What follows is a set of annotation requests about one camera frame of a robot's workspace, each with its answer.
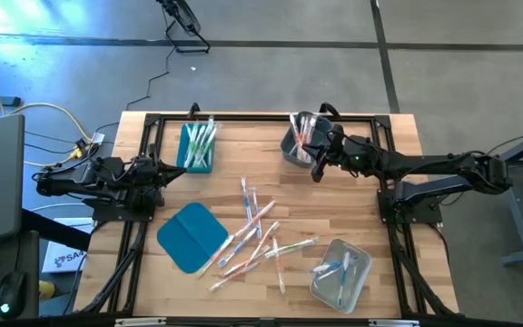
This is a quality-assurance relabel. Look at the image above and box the small yellow object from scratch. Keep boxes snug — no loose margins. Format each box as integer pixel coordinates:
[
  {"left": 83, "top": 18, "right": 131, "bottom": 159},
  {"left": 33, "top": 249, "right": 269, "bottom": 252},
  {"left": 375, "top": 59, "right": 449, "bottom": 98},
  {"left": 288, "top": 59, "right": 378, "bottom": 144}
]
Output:
[{"left": 38, "top": 280, "right": 56, "bottom": 302}]

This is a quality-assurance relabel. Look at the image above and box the white cardboard box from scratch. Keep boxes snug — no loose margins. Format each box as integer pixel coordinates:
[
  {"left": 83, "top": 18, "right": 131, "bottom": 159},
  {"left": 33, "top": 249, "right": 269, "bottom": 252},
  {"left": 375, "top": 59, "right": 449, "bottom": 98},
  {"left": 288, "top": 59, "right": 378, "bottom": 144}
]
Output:
[{"left": 42, "top": 216, "right": 95, "bottom": 274}]

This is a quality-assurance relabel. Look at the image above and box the black computer mouse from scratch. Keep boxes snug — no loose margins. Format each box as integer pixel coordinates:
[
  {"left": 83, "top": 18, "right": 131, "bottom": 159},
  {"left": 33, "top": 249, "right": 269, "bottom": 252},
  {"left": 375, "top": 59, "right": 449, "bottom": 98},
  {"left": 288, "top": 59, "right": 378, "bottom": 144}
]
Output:
[{"left": 0, "top": 271, "right": 27, "bottom": 320}]

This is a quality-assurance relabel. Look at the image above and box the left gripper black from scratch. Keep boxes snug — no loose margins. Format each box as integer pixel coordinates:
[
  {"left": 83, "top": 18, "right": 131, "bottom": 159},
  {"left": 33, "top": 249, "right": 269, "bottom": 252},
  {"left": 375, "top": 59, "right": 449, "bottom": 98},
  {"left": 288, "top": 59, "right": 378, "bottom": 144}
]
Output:
[{"left": 127, "top": 144, "right": 188, "bottom": 205}]

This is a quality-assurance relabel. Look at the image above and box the black floor cable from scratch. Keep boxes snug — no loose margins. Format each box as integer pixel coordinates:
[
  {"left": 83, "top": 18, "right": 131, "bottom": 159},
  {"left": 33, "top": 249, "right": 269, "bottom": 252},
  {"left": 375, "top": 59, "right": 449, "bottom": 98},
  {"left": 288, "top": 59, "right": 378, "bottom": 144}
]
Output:
[{"left": 93, "top": 45, "right": 174, "bottom": 135}]

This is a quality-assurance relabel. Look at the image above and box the dark grey plastic bin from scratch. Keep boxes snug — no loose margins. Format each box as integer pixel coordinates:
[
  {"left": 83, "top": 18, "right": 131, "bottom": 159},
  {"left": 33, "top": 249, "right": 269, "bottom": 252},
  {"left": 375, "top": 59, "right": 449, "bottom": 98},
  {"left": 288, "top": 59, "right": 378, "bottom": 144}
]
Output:
[{"left": 281, "top": 111, "right": 335, "bottom": 169}]

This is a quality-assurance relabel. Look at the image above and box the teal plastic bin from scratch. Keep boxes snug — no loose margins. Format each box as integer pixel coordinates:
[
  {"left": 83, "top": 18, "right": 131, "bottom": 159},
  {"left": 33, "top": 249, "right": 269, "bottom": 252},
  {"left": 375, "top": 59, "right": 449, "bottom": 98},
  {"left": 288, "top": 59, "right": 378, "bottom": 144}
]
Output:
[{"left": 177, "top": 120, "right": 219, "bottom": 174}]

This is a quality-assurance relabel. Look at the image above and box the black diagonal beam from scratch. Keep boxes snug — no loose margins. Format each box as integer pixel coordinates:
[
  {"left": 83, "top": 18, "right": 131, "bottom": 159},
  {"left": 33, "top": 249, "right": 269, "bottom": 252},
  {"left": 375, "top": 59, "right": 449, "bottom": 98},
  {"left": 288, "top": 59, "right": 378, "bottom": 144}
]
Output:
[{"left": 20, "top": 208, "right": 93, "bottom": 252}]

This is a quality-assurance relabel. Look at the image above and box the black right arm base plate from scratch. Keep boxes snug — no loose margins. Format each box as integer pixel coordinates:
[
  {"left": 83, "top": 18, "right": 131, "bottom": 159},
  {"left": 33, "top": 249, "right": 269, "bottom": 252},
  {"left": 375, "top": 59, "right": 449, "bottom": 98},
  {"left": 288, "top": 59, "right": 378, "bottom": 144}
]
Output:
[{"left": 377, "top": 188, "right": 444, "bottom": 224}]

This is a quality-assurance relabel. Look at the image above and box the teal plastic lid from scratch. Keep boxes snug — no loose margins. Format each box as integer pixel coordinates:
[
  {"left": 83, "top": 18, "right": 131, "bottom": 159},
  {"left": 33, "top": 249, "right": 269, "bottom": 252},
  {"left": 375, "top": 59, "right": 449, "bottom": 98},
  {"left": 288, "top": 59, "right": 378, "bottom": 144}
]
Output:
[{"left": 156, "top": 201, "right": 230, "bottom": 274}]

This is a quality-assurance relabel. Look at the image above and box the silver aluminium bracket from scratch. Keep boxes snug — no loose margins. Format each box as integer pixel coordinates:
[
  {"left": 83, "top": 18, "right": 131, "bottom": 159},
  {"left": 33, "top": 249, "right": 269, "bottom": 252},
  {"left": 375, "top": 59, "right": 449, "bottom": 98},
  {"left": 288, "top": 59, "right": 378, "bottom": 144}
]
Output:
[
  {"left": 368, "top": 318, "right": 420, "bottom": 327},
  {"left": 113, "top": 316, "right": 168, "bottom": 327}
]

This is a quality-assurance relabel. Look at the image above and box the dark grey desk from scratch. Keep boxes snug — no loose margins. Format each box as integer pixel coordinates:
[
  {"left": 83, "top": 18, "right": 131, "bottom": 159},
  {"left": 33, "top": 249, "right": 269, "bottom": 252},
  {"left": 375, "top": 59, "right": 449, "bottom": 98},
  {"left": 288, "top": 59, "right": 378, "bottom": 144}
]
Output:
[{"left": 0, "top": 229, "right": 41, "bottom": 322}]

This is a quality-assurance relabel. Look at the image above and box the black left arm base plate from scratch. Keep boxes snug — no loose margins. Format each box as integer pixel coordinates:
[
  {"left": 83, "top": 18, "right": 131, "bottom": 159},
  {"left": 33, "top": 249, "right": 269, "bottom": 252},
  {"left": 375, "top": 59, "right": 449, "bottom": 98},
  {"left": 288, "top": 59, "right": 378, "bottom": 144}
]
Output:
[{"left": 92, "top": 186, "right": 159, "bottom": 223}]

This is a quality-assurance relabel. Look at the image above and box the cream yellow cable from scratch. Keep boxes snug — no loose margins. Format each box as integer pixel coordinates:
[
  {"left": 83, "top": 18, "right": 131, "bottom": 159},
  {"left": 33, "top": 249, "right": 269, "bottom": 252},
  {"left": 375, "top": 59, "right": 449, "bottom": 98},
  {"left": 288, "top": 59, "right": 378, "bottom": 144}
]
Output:
[{"left": 0, "top": 74, "right": 99, "bottom": 168}]

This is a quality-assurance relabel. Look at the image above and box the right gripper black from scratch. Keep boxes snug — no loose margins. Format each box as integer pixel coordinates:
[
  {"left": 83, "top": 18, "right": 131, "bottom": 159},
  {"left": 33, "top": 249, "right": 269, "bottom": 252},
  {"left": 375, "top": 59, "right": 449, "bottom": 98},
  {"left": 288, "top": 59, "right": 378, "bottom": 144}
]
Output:
[{"left": 302, "top": 125, "right": 380, "bottom": 183}]

